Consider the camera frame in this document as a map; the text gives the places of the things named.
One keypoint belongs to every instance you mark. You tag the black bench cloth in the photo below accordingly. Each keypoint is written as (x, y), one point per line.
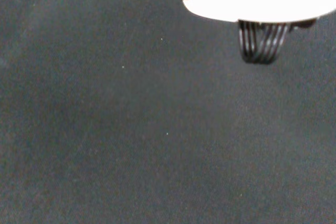
(105, 129)

